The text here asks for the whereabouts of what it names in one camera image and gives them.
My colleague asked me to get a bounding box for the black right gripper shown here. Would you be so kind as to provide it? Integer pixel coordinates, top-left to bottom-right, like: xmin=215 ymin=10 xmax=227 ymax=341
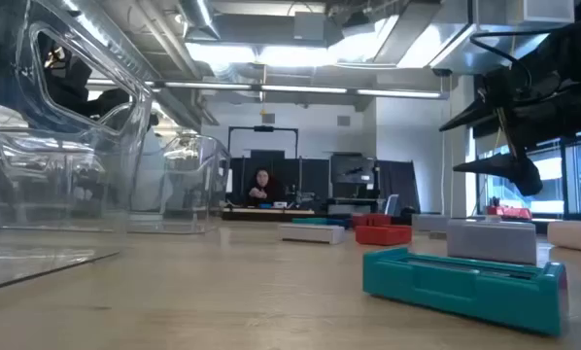
xmin=438 ymin=57 xmax=569 ymax=197

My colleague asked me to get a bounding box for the pink wall charger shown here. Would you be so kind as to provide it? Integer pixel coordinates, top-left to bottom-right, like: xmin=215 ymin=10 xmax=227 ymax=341
xmin=546 ymin=220 xmax=581 ymax=253

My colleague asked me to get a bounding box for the red rectangular plastic case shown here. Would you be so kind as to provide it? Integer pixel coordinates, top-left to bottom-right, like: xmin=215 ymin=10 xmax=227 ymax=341
xmin=354 ymin=224 xmax=413 ymax=247

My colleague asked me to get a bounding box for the teal rectangular plastic case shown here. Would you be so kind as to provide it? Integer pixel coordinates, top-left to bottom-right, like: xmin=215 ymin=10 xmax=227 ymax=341
xmin=291 ymin=216 xmax=329 ymax=227
xmin=361 ymin=246 xmax=569 ymax=337

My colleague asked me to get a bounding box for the white rectangular box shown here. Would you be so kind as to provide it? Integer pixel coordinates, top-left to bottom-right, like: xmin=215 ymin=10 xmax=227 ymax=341
xmin=278 ymin=223 xmax=347 ymax=246

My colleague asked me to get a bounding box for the blue office chair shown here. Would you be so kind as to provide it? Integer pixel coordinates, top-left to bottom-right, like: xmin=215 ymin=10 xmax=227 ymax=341
xmin=384 ymin=193 xmax=402 ymax=218

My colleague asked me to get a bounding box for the red box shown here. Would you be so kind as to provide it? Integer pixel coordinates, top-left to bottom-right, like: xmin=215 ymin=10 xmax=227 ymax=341
xmin=486 ymin=205 xmax=534 ymax=221

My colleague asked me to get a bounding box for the black monitor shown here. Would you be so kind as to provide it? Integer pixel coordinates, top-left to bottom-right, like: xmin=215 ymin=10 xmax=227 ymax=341
xmin=329 ymin=153 xmax=377 ymax=186

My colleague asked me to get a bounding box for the black partition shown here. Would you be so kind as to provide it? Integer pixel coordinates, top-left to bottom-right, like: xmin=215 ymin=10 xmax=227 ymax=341
xmin=228 ymin=149 xmax=422 ymax=216

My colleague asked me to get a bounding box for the long ceiling light strip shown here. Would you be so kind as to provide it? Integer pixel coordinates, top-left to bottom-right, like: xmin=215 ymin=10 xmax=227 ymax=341
xmin=85 ymin=79 xmax=451 ymax=101

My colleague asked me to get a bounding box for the wooden workbench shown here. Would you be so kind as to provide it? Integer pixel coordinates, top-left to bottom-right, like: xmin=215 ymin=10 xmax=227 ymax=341
xmin=221 ymin=207 xmax=317 ymax=223

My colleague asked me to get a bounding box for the person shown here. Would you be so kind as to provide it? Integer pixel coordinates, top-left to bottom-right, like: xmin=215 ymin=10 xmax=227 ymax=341
xmin=244 ymin=166 xmax=286 ymax=207

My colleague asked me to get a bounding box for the clear plastic bin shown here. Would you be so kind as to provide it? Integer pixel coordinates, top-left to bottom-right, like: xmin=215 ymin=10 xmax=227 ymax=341
xmin=0 ymin=0 xmax=154 ymax=295
xmin=127 ymin=131 xmax=232 ymax=235

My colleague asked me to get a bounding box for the black window frame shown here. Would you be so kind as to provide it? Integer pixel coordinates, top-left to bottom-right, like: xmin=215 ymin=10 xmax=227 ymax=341
xmin=473 ymin=123 xmax=581 ymax=220

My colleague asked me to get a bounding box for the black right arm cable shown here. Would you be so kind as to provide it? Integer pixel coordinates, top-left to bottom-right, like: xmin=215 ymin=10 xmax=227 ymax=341
xmin=468 ymin=27 xmax=571 ymax=91

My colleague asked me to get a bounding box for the silver rectangular air duct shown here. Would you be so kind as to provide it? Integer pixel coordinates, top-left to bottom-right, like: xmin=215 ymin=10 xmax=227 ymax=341
xmin=371 ymin=0 xmax=577 ymax=75

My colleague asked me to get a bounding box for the black rig frame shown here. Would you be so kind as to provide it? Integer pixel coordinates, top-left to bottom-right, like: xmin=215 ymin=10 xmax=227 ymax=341
xmin=226 ymin=124 xmax=300 ymax=159

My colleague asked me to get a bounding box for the silver round air duct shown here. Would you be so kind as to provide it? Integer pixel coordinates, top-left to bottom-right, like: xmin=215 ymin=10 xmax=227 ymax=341
xmin=176 ymin=0 xmax=222 ymax=41

